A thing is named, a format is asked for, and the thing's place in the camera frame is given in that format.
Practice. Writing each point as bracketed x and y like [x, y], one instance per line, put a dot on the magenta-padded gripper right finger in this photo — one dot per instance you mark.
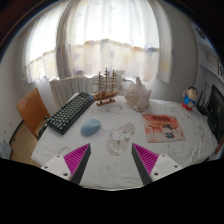
[146, 159]

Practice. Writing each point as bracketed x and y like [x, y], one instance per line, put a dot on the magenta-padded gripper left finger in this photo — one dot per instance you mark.
[77, 158]

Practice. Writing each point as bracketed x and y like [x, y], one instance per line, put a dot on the light blue computer mouse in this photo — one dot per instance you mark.
[90, 127]

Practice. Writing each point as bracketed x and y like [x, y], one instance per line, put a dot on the white printed tablecloth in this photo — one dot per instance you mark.
[110, 160]

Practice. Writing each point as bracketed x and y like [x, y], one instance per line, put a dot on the dark mechanical keyboard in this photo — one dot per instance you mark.
[70, 113]

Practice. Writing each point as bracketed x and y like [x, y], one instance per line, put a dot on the large white conch shell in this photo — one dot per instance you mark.
[138, 96]

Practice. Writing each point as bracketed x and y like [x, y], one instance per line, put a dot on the wooden chair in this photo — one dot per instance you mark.
[30, 111]

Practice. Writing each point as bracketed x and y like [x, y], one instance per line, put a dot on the wooden model sailing ship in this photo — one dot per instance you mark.
[106, 95]

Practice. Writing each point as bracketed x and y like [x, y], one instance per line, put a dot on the cartoon boy figurine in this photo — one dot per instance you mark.
[189, 98]

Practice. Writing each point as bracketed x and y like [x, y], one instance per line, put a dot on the black router with antennas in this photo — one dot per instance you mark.
[202, 108]

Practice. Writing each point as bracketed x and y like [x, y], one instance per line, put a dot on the sheer star-print curtain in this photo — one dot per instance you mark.
[110, 36]

